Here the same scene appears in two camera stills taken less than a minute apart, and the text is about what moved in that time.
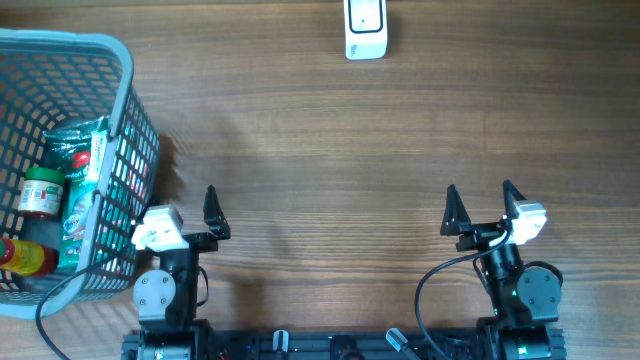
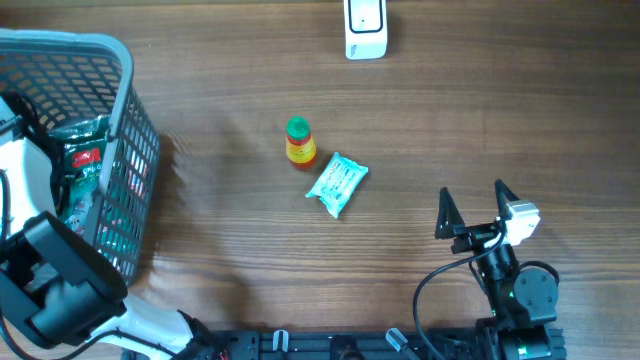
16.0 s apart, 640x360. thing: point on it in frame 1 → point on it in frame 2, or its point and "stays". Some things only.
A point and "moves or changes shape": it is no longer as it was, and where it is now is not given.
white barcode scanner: [365, 29] stays
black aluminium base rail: [468, 344] stays
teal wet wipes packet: [77, 208] → [338, 183]
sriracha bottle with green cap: [28, 257] moves or changes shape
